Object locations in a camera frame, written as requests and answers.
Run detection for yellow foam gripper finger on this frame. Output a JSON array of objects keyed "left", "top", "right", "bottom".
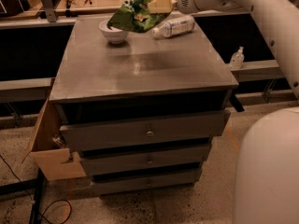
[{"left": 148, "top": 0, "right": 173, "bottom": 14}]

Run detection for green rice chip bag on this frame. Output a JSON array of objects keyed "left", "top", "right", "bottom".
[{"left": 107, "top": 0, "right": 172, "bottom": 33}]

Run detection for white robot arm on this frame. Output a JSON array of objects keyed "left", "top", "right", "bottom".
[{"left": 149, "top": 0, "right": 299, "bottom": 224}]

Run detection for white ceramic bowl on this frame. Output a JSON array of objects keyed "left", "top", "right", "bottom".
[{"left": 99, "top": 20, "right": 128, "bottom": 44}]

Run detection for clear plastic water bottle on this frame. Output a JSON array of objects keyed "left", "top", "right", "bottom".
[{"left": 151, "top": 15, "right": 195, "bottom": 38}]

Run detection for small clear sanitizer bottle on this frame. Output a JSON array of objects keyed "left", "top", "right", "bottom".
[{"left": 230, "top": 47, "right": 244, "bottom": 69}]

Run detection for grey drawer cabinet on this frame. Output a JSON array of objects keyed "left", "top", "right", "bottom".
[{"left": 50, "top": 17, "right": 238, "bottom": 183}]

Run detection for top grey drawer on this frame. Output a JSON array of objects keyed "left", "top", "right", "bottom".
[{"left": 60, "top": 110, "right": 230, "bottom": 151}]

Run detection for grey drawer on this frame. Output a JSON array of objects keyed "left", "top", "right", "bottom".
[
  {"left": 91, "top": 168, "right": 202, "bottom": 195},
  {"left": 80, "top": 143, "right": 211, "bottom": 176},
  {"left": 60, "top": 110, "right": 230, "bottom": 151}
]

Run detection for middle grey drawer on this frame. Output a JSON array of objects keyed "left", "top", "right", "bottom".
[{"left": 80, "top": 143, "right": 211, "bottom": 176}]

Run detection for cardboard box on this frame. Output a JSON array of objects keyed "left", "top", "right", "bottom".
[{"left": 22, "top": 89, "right": 86, "bottom": 181}]

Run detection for bottom grey drawer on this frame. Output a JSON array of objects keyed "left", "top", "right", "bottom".
[{"left": 91, "top": 168, "right": 202, "bottom": 195}]

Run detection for black floor cable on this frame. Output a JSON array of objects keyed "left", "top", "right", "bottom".
[{"left": 0, "top": 154, "right": 73, "bottom": 224}]

